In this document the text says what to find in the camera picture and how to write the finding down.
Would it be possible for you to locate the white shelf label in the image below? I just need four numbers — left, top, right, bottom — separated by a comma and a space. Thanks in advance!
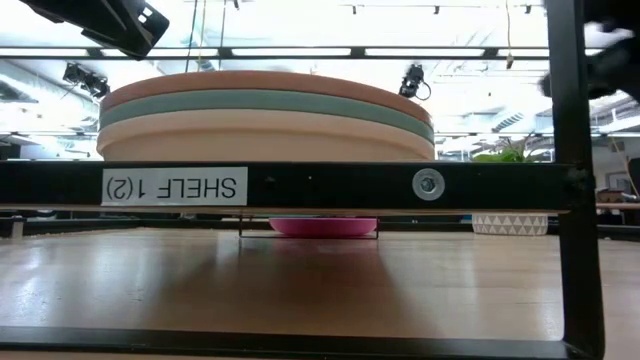
100, 166, 249, 207

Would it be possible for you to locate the wooden shelf board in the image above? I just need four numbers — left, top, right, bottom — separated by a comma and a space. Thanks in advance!
0, 202, 571, 218

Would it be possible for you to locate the green plant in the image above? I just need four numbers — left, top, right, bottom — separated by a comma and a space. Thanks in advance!
472, 133, 535, 163

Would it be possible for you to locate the white patterned plant pot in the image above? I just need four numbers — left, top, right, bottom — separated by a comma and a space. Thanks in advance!
471, 213, 550, 237

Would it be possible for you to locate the silver bolt with washer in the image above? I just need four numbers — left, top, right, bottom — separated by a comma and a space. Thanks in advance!
411, 167, 446, 202

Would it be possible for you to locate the pink plate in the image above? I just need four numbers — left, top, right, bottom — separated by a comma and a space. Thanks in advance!
268, 216, 379, 238

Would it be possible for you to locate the black ceiling camera cluster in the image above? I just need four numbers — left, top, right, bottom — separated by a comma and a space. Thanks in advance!
62, 62, 113, 100

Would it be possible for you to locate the black hanging cable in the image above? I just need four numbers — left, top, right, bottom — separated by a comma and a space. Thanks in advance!
184, 0, 199, 74

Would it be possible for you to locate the black metal shelf frame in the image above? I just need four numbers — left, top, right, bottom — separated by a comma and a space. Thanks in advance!
0, 0, 606, 360

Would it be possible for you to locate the black overhead frame bar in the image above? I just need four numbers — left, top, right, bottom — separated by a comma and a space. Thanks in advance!
0, 45, 604, 62

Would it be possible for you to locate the black ceiling camera with cable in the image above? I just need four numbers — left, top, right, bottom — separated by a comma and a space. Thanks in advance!
398, 63, 433, 102

